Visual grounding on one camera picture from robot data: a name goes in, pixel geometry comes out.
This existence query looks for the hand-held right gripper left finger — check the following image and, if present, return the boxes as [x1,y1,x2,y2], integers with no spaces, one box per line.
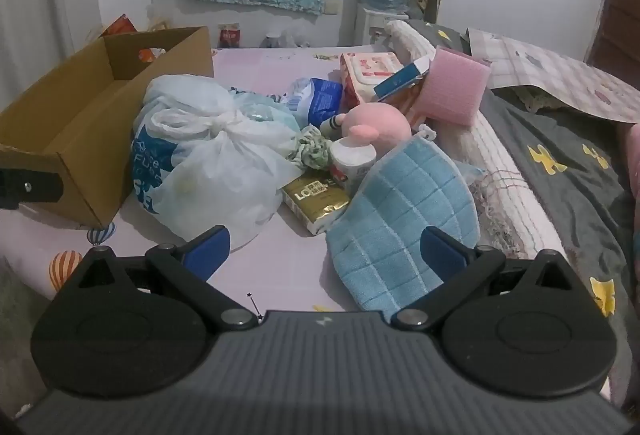
[65,225,261,331]

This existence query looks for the pink plush toy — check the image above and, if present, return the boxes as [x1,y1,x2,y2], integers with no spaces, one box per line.
[320,104,413,150]

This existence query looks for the white round container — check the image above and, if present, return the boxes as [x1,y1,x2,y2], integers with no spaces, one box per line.
[327,135,378,190]

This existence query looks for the red can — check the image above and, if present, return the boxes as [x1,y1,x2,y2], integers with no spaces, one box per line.
[218,22,241,48]

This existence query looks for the blue and white carton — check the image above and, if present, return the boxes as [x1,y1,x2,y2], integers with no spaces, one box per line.
[374,55,432,103]

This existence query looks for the green crochet scrunchie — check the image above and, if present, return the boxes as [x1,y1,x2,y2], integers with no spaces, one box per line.
[287,125,333,170]

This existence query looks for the red and white wipes pack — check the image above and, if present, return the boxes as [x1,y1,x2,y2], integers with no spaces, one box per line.
[340,50,406,108]

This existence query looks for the white plastic bag blue print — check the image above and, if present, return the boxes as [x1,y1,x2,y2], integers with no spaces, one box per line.
[131,75,303,251]

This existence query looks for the pale translucent plastic bag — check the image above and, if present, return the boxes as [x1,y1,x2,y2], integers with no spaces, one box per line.
[227,87,303,150]

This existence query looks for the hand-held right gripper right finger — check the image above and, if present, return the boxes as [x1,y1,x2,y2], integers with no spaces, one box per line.
[390,225,576,331]

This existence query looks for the gold tissue pack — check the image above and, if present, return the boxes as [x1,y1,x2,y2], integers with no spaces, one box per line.
[281,170,351,236]

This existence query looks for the light blue plush toy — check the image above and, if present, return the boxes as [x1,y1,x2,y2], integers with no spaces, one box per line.
[326,130,481,311]

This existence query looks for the blue tissue pack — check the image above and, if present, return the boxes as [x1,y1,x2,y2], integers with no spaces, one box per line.
[282,77,346,126]

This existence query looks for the clear plastic bag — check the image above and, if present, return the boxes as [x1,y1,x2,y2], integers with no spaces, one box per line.
[265,25,311,48]

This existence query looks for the brown cardboard box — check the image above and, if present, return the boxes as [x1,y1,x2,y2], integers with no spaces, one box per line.
[0,26,216,230]

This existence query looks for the pink foam sponge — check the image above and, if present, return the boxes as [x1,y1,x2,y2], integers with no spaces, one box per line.
[417,46,493,126]

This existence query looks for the red snack bag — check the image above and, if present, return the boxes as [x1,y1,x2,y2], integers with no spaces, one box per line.
[100,14,166,63]

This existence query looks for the grey blanket yellow prints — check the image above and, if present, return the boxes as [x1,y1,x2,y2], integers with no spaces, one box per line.
[407,20,640,411]

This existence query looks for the white water dispenser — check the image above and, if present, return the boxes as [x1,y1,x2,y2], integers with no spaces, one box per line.
[355,5,408,48]

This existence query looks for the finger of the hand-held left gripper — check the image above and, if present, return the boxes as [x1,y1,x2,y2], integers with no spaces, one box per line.
[0,167,65,210]

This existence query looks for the checkered printed cloth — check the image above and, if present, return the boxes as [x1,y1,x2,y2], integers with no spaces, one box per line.
[467,27,640,123]

